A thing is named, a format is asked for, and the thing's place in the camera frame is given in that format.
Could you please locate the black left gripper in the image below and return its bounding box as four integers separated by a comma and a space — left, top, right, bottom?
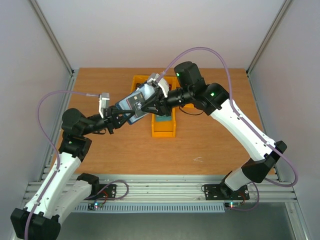
81, 105, 136, 136

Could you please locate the black VIP credit card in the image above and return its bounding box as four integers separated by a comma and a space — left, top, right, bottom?
126, 92, 147, 119

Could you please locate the blue card holder wallet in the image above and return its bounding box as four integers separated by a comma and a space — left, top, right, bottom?
115, 82, 156, 125

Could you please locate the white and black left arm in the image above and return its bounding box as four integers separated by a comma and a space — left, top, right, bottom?
10, 105, 135, 240

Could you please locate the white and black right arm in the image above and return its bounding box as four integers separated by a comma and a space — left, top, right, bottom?
142, 61, 287, 199

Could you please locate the teal credit card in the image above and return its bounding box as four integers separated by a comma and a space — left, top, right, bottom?
155, 115, 172, 123

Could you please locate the orange bin front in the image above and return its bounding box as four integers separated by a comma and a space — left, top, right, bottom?
151, 109, 177, 138

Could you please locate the orange bin back left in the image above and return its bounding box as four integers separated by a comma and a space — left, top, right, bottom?
130, 75, 153, 93

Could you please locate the orange bin back middle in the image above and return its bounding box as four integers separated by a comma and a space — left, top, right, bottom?
164, 76, 176, 91

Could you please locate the left controller board with LEDs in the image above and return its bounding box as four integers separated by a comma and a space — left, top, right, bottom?
87, 202, 104, 211

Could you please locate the controller board with leds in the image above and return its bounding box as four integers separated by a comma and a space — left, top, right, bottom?
87, 202, 104, 211
224, 201, 242, 209

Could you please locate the right controller board with LEDs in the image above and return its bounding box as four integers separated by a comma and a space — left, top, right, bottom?
224, 201, 242, 209

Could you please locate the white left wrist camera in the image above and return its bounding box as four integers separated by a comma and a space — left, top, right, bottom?
98, 92, 110, 119

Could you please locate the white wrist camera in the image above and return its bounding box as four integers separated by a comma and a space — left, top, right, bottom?
147, 73, 170, 98
98, 92, 110, 119

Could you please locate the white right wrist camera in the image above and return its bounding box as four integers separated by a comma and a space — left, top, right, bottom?
147, 73, 170, 98

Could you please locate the aluminium rail frame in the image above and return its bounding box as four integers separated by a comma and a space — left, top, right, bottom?
22, 173, 298, 204

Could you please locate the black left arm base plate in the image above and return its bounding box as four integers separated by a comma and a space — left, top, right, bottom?
85, 184, 117, 200

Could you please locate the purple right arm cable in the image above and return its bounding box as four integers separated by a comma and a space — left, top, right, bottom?
158, 46, 299, 212

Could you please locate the grey slotted cable duct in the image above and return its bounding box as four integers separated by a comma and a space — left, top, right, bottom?
73, 202, 225, 214

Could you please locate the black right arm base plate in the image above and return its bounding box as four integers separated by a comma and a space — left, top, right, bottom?
201, 184, 250, 201

